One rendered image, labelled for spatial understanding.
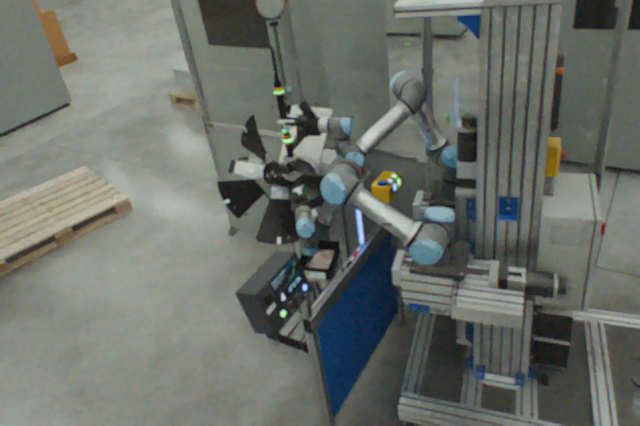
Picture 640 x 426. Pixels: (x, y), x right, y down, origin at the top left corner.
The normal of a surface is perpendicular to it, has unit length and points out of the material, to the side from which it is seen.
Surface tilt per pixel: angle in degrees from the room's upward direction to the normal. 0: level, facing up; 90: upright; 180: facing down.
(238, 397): 0
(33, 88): 90
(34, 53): 90
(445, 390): 0
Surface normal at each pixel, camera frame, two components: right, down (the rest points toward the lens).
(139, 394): -0.13, -0.85
